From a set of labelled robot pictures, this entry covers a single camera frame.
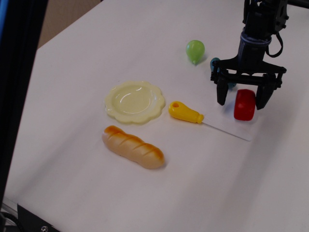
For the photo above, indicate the black corner bracket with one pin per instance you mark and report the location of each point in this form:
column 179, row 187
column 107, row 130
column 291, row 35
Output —
column 33, row 223

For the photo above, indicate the toy bread loaf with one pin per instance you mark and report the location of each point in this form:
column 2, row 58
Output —
column 133, row 148

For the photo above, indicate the pale yellow scalloped plate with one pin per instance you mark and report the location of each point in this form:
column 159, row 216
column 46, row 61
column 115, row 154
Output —
column 134, row 102

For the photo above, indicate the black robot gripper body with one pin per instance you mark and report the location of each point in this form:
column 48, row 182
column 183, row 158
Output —
column 248, row 67

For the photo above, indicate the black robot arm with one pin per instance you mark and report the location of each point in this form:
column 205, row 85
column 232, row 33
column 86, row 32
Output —
column 262, row 19

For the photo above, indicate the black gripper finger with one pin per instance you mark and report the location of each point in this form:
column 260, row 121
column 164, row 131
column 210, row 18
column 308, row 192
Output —
column 222, row 89
column 265, row 91

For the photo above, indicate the aluminium table frame rail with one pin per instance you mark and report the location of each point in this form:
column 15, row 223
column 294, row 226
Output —
column 9, row 206

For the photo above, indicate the red and white toy sushi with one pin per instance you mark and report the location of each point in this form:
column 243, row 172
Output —
column 244, row 108

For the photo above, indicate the yellow handled toy knife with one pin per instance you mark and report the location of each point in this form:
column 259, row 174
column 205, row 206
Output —
column 182, row 112

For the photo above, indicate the green toy pear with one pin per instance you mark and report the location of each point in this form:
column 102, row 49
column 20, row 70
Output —
column 195, row 50

